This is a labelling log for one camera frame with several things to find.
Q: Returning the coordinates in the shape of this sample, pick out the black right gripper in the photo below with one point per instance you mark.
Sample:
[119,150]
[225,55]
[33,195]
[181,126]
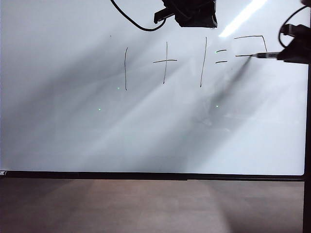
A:
[303,52]

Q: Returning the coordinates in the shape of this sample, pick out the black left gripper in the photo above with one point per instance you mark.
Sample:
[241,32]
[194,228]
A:
[196,14]

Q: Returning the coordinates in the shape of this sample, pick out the white glossy whiteboard panel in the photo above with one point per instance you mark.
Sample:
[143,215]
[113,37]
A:
[73,121]

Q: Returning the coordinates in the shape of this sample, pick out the black whiteboard pen tray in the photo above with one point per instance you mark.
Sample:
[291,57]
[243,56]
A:
[145,176]

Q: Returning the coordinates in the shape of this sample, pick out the dark marker with white label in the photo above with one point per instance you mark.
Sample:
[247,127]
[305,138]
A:
[3,173]

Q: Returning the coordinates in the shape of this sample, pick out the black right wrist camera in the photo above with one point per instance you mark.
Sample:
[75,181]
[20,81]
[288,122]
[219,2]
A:
[291,29]

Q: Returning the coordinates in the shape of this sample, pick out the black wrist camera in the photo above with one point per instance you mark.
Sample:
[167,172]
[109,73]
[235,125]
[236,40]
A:
[291,29]
[161,14]

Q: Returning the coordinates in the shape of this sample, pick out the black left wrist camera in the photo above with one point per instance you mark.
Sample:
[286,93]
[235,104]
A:
[161,14]

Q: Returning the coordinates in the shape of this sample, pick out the black whiteboard stand post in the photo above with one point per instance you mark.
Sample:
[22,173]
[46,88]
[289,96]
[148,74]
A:
[307,145]

